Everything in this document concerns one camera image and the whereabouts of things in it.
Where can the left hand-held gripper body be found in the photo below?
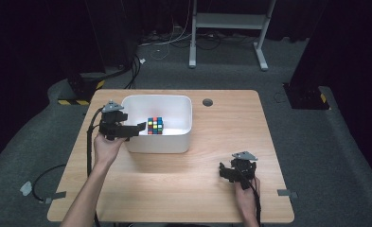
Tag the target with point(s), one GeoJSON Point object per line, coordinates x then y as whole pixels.
{"type": "Point", "coordinates": [111, 126]}

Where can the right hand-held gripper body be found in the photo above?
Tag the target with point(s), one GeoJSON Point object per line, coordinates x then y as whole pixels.
{"type": "Point", "coordinates": [243, 168]}

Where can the multicoloured puzzle cube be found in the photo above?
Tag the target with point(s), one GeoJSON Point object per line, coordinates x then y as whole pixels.
{"type": "Point", "coordinates": [155, 126]}

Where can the white plastic bin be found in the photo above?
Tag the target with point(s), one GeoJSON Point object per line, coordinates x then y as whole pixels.
{"type": "Point", "coordinates": [161, 143]}

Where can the person's left hand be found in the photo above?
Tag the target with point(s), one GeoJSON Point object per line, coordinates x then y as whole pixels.
{"type": "Point", "coordinates": [106, 151]}

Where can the person's right hand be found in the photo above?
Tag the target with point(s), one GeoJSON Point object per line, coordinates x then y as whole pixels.
{"type": "Point", "coordinates": [246, 201]}

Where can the black base with yellow stripes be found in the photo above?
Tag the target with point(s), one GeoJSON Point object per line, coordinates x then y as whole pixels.
{"type": "Point", "coordinates": [306, 97]}
{"type": "Point", "coordinates": [79, 90]}

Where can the grey tape strip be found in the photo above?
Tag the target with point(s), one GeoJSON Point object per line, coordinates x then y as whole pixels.
{"type": "Point", "coordinates": [56, 196]}
{"type": "Point", "coordinates": [286, 193]}

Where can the white plug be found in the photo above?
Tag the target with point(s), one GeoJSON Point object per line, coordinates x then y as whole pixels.
{"type": "Point", "coordinates": [26, 188]}

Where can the grey metal stand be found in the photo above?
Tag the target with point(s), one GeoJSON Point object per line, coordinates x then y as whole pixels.
{"type": "Point", "coordinates": [227, 22]}

